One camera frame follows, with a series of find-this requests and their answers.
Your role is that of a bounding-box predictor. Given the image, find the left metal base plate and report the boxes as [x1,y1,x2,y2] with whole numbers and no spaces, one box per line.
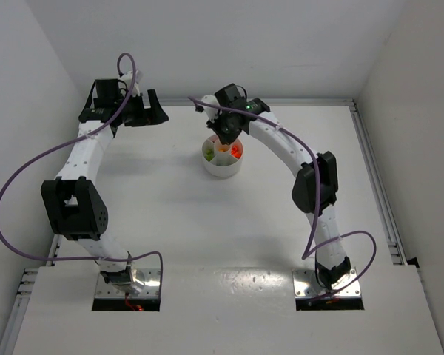
[95,268,161,300]

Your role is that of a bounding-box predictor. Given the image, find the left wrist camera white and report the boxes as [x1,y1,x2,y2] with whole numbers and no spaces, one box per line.
[119,69,143,91]

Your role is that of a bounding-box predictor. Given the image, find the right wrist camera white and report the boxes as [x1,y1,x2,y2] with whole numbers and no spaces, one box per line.
[195,95,219,122]

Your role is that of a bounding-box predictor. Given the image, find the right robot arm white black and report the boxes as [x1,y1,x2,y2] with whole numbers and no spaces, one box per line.
[202,84,351,290]

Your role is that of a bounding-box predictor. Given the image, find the metal base plate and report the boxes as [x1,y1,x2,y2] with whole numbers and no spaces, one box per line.
[292,268,362,299]
[95,268,161,300]

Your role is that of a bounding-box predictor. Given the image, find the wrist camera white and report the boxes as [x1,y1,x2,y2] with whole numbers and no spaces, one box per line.
[195,95,219,122]
[119,69,143,91]

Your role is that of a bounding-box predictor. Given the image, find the purple cable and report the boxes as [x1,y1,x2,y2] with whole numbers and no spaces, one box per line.
[187,96,377,299]
[0,53,164,293]

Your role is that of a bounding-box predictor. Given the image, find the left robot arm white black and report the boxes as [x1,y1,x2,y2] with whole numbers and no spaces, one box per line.
[41,73,169,294]

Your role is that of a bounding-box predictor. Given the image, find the lime legos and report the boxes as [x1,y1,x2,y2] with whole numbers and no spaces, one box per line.
[203,149,215,161]

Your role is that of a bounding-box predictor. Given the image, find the white round divided container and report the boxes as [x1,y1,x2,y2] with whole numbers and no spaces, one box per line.
[201,135,244,178]

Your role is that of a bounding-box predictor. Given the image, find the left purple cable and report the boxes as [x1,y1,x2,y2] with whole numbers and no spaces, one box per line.
[0,53,164,293]

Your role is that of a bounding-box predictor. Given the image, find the orange legos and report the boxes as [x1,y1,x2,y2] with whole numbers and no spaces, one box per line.
[231,146,242,159]

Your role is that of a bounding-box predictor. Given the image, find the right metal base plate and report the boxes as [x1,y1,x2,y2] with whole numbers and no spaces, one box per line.
[292,268,362,299]

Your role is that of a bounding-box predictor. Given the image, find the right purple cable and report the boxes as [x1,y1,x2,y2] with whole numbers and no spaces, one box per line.
[187,96,377,299]

